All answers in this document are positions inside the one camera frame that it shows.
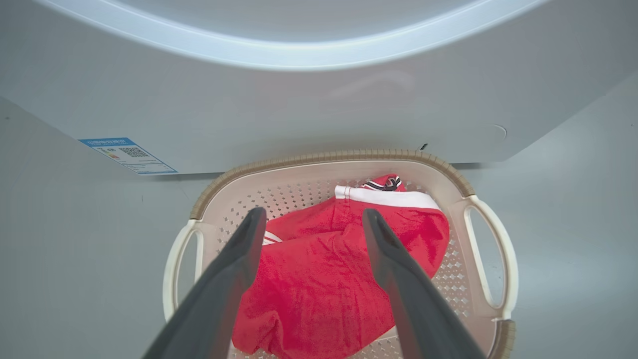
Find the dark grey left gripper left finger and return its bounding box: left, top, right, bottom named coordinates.
left=142, top=207, right=268, bottom=359

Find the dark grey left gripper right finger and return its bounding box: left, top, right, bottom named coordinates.
left=361, top=208, right=486, bottom=359

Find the red and white garment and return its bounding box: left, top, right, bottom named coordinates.
left=232, top=174, right=451, bottom=359

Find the cream perforated laundry basket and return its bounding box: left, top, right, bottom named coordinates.
left=162, top=149, right=519, bottom=359

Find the white front-loading washing machine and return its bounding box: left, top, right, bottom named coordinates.
left=0, top=0, right=638, bottom=176

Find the blue energy label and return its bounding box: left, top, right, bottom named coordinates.
left=79, top=137, right=178, bottom=175

